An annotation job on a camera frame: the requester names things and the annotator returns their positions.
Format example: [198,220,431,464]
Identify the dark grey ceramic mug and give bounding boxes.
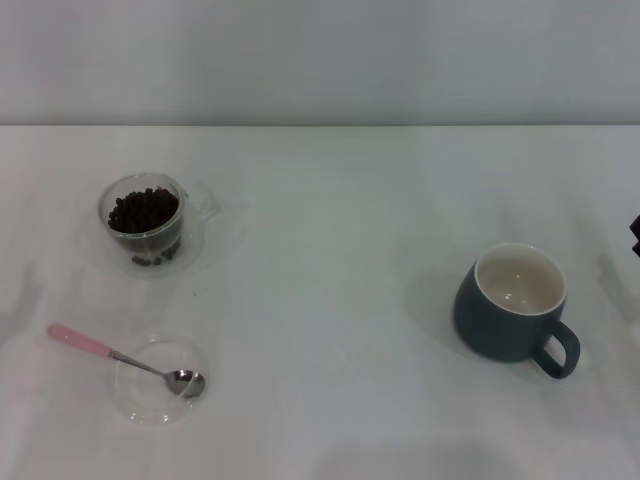
[453,242,582,381]

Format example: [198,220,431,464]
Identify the pink handled metal spoon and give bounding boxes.
[47,323,207,400]

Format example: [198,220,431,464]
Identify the loose spilled coffee beans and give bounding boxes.
[130,244,182,268]

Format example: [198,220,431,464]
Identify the clear glass cup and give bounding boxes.
[97,172,221,254]

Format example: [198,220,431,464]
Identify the coffee beans heap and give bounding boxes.
[107,186,181,235]

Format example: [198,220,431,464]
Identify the clear glass saucer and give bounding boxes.
[99,209,207,278]

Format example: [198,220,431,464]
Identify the small clear glass dish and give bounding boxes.
[113,333,210,426]

